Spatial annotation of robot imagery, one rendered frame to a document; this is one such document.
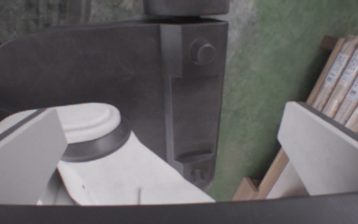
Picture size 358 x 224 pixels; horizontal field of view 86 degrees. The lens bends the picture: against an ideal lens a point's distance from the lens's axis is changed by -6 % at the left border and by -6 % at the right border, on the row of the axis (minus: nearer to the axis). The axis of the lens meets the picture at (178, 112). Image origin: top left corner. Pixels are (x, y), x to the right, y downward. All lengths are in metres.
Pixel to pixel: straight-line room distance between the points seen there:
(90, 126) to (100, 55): 0.17
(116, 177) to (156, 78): 0.25
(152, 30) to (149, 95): 0.15
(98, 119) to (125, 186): 0.12
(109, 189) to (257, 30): 0.63
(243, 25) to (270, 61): 0.17
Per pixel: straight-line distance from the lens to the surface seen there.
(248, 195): 1.05
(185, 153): 0.58
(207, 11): 0.45
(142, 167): 0.32
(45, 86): 0.51
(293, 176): 1.10
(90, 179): 0.32
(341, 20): 0.97
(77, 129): 0.36
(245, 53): 0.74
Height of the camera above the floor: 0.62
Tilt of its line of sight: 59 degrees down
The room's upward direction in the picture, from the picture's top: 154 degrees clockwise
